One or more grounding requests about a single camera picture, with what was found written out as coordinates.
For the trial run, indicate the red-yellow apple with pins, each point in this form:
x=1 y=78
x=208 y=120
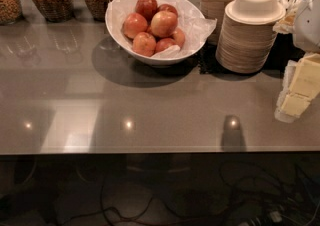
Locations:
x=163 y=24

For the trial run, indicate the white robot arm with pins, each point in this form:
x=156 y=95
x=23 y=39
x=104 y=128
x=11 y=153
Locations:
x=306 y=27

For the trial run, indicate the white paper bowl liner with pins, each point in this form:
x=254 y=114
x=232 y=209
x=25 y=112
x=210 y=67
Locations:
x=190 y=20

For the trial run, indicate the right small red apple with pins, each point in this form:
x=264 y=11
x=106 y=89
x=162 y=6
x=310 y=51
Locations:
x=179 y=37

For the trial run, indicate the front middle red apple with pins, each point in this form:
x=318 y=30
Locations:
x=163 y=44

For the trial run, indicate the back right red apple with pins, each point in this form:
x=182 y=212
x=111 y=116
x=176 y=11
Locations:
x=168 y=8

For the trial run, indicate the front left red apple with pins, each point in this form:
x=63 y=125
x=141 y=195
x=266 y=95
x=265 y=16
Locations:
x=144 y=44

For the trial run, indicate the dark red top apple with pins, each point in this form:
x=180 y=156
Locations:
x=147 y=8

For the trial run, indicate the white ceramic bowl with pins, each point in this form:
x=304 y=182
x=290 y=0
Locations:
x=116 y=20

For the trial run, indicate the front stack paper bowls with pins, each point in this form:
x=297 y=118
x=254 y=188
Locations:
x=247 y=34

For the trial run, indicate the black mesh mat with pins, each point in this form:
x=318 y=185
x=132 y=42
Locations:
x=207 y=61

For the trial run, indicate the left glass cereal jar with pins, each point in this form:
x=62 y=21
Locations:
x=10 y=11

